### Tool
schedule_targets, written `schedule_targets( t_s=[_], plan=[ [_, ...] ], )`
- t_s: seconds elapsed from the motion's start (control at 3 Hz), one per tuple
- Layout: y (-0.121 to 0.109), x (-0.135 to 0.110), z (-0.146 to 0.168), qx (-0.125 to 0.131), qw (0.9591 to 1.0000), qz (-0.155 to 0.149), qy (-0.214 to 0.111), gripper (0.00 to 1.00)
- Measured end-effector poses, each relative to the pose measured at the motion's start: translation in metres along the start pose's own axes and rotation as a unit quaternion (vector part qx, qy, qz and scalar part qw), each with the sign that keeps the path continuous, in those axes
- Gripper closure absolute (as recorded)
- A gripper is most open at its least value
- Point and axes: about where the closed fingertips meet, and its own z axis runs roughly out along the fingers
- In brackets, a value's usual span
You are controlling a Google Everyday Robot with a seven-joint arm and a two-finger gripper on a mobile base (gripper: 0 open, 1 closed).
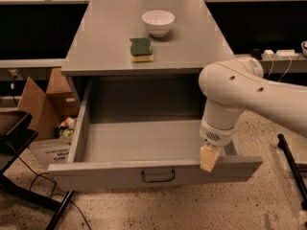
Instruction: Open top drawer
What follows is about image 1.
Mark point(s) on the black stand leg right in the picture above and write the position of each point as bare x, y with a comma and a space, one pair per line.
283, 145

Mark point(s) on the grey top drawer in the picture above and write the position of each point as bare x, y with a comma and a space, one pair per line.
137, 132

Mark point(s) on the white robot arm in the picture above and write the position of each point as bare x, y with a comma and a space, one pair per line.
232, 86

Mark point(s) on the white power strip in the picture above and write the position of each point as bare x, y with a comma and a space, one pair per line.
280, 54

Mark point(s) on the black power adapter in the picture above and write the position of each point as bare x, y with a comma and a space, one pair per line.
256, 53

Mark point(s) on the white ceramic bowl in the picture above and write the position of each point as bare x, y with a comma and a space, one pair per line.
158, 23

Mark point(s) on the green and yellow sponge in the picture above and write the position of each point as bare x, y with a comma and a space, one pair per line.
140, 50

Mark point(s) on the grey drawer cabinet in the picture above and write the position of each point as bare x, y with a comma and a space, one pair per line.
101, 46

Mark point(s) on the brown cardboard box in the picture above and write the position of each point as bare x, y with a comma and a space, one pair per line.
48, 108

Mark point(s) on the white box flap with print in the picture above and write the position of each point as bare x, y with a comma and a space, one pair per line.
53, 151

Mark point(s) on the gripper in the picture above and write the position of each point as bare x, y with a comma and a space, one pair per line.
215, 134

